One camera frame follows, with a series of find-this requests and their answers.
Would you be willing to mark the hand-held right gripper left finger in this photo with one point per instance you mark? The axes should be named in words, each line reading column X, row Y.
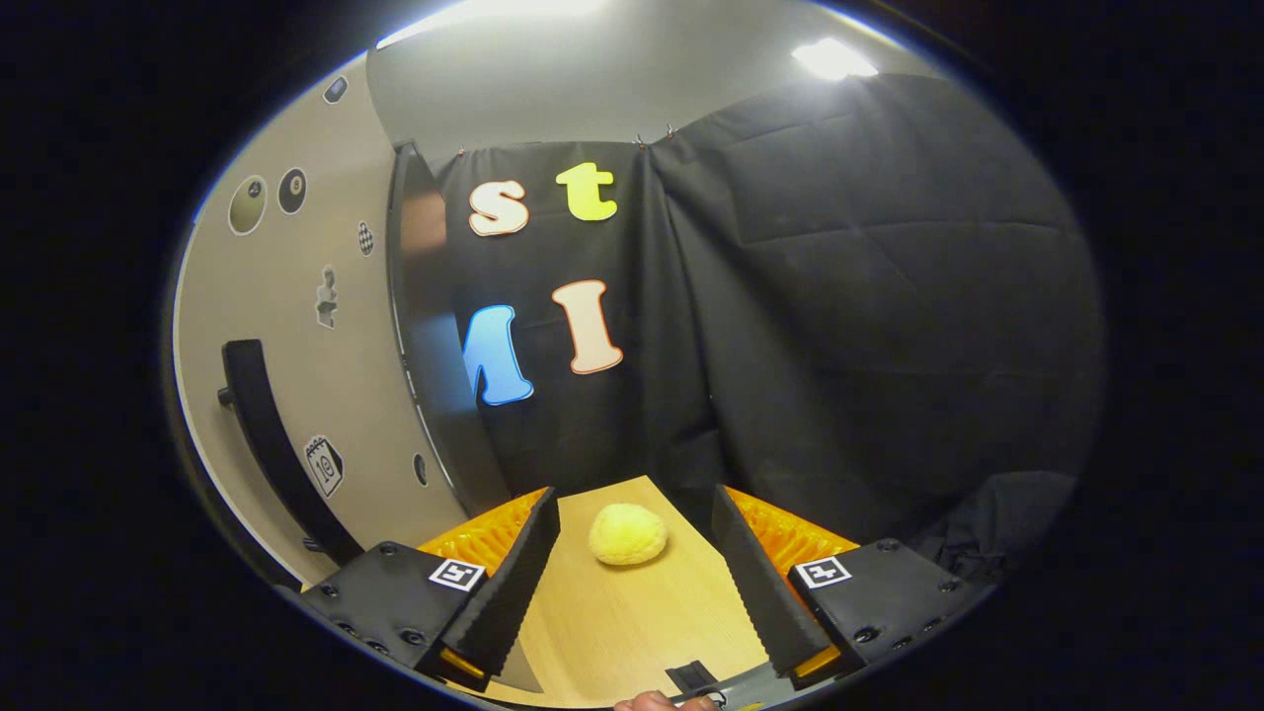
column 504, row 602

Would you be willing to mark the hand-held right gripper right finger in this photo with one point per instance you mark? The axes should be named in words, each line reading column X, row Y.
column 765, row 602

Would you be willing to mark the grey cabinet door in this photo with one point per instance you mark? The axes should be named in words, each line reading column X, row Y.
column 326, row 385

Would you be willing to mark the yellow plush toy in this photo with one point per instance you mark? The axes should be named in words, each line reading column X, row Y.
column 627, row 534

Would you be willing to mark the black backdrop cloth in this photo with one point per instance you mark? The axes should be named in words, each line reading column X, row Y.
column 869, row 326

